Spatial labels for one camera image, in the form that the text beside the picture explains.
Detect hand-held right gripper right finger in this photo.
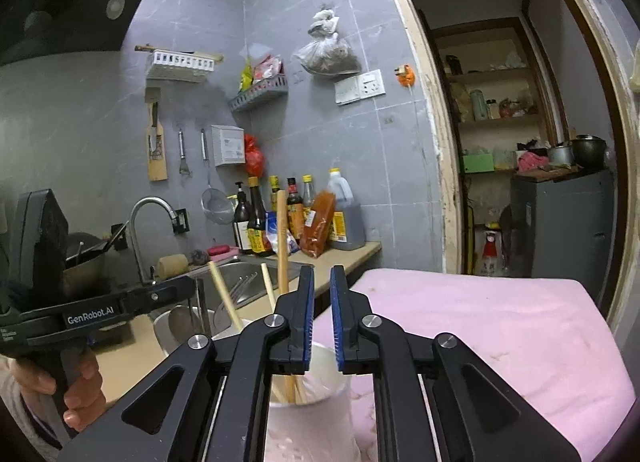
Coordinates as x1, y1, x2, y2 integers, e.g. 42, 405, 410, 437
330, 264, 584, 462

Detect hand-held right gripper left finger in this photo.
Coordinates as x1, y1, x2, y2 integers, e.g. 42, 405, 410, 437
57, 264, 316, 462

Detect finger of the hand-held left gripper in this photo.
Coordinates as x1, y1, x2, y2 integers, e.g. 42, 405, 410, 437
120, 275, 196, 317

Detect metal fork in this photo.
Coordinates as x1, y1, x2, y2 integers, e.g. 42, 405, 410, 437
230, 274, 261, 311

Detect bundle of wooden chopsticks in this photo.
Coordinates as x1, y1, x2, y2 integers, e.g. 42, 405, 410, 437
208, 190, 302, 406

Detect white plastic utensil holder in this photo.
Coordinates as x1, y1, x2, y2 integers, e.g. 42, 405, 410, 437
153, 308, 362, 462

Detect person's left hand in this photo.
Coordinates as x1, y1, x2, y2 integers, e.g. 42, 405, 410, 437
13, 349, 104, 435

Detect tan loofah scrubber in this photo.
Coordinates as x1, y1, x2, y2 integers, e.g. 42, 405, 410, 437
158, 254, 190, 281

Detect beige kitchen counter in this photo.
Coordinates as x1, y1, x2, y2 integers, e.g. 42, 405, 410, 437
94, 240, 384, 404

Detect pink sponge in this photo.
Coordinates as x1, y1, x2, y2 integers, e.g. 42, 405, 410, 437
207, 244, 240, 262

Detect stainless steel sink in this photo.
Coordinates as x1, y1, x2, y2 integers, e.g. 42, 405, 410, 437
187, 261, 316, 309

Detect white and blue salt bag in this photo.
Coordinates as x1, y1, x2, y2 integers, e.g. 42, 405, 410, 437
264, 211, 301, 255

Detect red chili powder packet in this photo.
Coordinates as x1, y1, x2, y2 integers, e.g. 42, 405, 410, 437
299, 190, 337, 259

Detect curved metal faucet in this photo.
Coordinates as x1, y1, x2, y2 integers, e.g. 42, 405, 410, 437
129, 196, 176, 283

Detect large cooking oil jug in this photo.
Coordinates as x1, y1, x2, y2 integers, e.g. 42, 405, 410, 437
327, 168, 367, 251

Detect tall soy sauce bottle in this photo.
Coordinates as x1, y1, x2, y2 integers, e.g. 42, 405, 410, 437
247, 177, 269, 257

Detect metal mesh strainer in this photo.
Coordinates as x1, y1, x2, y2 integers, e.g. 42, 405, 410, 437
200, 129, 236, 225

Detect dark red-capped sauce bottle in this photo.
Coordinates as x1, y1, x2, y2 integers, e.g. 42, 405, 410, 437
285, 176, 305, 243

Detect clear yellow-capped bottle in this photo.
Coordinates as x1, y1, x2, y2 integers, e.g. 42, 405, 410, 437
301, 175, 317, 213

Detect pink tablecloth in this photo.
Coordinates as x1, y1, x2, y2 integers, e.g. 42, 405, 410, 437
310, 269, 637, 462

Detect red plastic bag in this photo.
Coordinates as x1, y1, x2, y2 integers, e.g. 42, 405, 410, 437
243, 134, 265, 178

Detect red and white figurine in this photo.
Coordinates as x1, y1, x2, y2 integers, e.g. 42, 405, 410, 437
480, 224, 504, 277

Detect green box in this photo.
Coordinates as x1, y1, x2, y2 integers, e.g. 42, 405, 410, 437
460, 151, 495, 174

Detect yellow snack packet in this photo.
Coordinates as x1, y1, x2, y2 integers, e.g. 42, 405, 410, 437
238, 58, 256, 93

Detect grey cabinet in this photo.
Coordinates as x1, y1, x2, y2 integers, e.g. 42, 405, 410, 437
509, 169, 616, 289

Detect red seasoning packets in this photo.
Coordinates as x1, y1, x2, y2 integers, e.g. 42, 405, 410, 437
252, 55, 284, 83

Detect pink cloth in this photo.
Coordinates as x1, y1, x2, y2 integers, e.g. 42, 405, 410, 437
517, 150, 551, 173

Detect green thermos bottle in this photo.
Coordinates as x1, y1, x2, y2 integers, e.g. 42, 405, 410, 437
469, 88, 490, 121

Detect hanging clear plastic bag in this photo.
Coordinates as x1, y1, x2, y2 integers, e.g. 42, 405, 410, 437
293, 6, 362, 77

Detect steel pot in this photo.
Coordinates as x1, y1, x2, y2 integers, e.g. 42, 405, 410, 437
547, 144, 575, 167

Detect wooden shelf unit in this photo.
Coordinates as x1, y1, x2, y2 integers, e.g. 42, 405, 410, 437
429, 16, 567, 183

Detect dark cooking pot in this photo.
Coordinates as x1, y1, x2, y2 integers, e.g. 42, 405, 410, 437
569, 135, 608, 168

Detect black-handled wok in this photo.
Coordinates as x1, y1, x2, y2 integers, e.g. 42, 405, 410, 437
64, 222, 132, 289

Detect wooden wall knife holder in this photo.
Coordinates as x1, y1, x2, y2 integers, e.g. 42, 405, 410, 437
145, 87, 169, 183

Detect white perforated wall box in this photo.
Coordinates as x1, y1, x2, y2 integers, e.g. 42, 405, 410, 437
210, 124, 246, 167

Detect grey wall shelf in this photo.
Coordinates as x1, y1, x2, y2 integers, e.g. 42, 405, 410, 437
228, 75, 290, 113

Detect wooden door frame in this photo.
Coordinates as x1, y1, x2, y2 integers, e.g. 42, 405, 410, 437
369, 0, 640, 339

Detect white wall basket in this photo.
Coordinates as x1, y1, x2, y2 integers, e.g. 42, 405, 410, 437
135, 44, 225, 83

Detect white wall switch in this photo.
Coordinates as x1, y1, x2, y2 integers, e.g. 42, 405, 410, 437
333, 76, 361, 106

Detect white wall socket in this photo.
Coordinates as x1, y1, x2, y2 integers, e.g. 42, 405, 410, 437
357, 68, 386, 99

